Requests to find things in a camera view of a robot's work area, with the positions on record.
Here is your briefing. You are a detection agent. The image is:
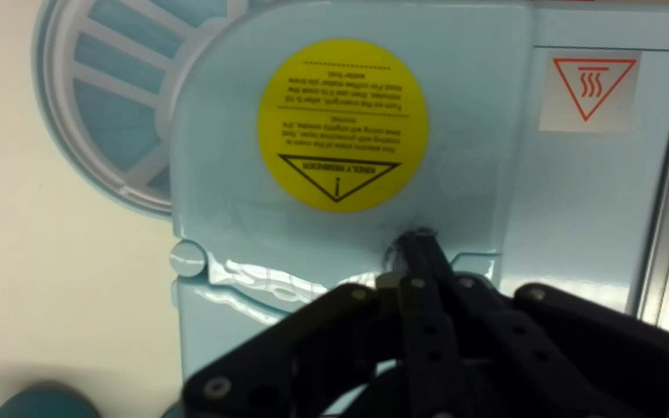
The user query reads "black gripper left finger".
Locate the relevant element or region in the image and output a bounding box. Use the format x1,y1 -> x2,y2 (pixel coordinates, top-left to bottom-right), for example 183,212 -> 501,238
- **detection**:
181,231 -> 429,418

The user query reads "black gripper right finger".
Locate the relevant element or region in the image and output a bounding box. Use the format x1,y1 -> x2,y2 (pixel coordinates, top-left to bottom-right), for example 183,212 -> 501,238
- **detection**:
425,231 -> 669,418

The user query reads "light blue toaster oven station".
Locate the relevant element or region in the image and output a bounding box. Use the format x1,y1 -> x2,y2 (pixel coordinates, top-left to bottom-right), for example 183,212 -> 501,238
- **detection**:
33,0 -> 669,418

